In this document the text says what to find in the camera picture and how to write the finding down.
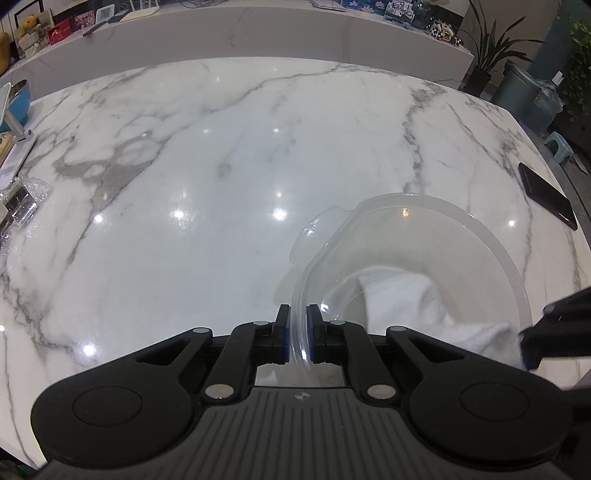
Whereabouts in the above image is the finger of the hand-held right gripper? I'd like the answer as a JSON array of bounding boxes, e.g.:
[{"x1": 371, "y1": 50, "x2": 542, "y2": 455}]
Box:
[
  {"x1": 517, "y1": 318, "x2": 591, "y2": 370},
  {"x1": 542, "y1": 286, "x2": 591, "y2": 324}
]

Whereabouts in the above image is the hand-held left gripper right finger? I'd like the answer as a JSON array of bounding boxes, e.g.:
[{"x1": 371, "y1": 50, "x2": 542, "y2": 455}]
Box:
[{"x1": 308, "y1": 305, "x2": 467, "y2": 402}]

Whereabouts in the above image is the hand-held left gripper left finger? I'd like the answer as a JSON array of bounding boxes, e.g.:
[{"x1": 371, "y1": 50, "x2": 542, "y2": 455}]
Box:
[{"x1": 133, "y1": 305, "x2": 293, "y2": 403}]

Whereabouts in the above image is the white cloth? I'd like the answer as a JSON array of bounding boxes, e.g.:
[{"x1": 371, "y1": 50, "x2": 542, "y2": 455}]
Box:
[{"x1": 323, "y1": 272, "x2": 527, "y2": 370}]

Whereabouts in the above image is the clear plastic bowl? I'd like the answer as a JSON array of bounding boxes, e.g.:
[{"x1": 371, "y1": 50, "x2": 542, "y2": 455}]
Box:
[{"x1": 290, "y1": 193, "x2": 533, "y2": 388}]

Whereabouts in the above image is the blue bowl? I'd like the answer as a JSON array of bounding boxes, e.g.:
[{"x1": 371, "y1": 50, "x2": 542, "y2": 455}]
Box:
[{"x1": 0, "y1": 79, "x2": 32, "y2": 134}]

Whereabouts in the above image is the black smartphone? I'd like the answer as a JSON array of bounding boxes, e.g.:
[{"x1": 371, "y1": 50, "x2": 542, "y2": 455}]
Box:
[{"x1": 518, "y1": 162, "x2": 579, "y2": 230}]

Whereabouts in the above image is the small green stool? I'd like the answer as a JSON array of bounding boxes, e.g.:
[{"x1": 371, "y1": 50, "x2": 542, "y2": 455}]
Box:
[{"x1": 544, "y1": 131, "x2": 574, "y2": 161}]

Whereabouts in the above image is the grey pedal bin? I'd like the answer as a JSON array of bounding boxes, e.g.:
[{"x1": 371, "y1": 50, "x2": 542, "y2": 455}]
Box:
[{"x1": 489, "y1": 62, "x2": 550, "y2": 134}]

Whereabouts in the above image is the leafy green plant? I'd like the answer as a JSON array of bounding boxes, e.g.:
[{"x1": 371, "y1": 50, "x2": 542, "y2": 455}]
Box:
[{"x1": 561, "y1": 9, "x2": 591, "y2": 125}]

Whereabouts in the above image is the potted green plant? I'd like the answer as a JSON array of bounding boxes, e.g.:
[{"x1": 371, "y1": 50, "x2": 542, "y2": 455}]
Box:
[{"x1": 462, "y1": 0, "x2": 546, "y2": 95}]

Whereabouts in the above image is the clear plastic wrapper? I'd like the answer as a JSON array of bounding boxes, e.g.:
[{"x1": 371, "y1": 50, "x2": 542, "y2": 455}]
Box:
[{"x1": 0, "y1": 178, "x2": 51, "y2": 241}]

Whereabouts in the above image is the white marble television cabinet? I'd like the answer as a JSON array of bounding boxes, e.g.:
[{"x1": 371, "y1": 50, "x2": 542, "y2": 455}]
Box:
[{"x1": 0, "y1": 0, "x2": 476, "y2": 100}]

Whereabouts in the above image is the white booklet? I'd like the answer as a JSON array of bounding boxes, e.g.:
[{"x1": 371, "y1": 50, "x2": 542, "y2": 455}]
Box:
[{"x1": 0, "y1": 137, "x2": 38, "y2": 185}]

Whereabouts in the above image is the photo block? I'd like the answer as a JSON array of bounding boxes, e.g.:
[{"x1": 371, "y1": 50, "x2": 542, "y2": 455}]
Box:
[{"x1": 385, "y1": 0, "x2": 414, "y2": 24}]

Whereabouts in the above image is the white phone stand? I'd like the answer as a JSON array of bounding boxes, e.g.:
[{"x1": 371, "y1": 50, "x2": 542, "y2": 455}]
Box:
[{"x1": 0, "y1": 83, "x2": 37, "y2": 141}]

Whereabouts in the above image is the teddy bear in basket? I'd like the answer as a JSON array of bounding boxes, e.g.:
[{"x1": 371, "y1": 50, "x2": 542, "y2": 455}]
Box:
[{"x1": 16, "y1": 15, "x2": 47, "y2": 58}]

